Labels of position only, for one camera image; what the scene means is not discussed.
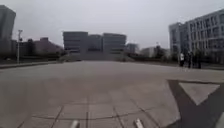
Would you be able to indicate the grey slab plaza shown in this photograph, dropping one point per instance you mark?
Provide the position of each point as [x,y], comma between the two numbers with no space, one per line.
[100,76]

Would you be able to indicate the wide grey stairway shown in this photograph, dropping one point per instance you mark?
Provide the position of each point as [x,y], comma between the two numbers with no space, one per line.
[93,57]

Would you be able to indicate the distant grey building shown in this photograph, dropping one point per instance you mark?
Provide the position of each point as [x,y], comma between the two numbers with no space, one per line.
[132,48]

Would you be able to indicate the wide grey building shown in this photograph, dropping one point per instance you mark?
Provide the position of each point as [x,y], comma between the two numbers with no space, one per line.
[95,41]

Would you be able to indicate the robot's own part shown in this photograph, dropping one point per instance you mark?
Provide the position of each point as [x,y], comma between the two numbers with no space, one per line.
[74,124]
[139,123]

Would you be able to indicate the low reddish building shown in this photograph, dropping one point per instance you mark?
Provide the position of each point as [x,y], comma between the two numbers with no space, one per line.
[43,46]

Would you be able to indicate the group of people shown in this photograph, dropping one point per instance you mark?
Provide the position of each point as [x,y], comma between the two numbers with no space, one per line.
[190,59]

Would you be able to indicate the raised kerb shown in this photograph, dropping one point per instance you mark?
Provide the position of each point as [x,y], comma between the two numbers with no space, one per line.
[26,64]

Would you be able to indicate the pole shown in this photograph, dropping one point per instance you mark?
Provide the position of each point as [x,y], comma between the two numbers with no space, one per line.
[18,46]

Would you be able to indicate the pale multi-storey building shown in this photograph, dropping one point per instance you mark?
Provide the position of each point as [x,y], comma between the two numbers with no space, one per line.
[203,33]

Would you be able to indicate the tall grey building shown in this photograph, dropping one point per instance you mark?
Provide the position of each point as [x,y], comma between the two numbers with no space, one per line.
[6,26]

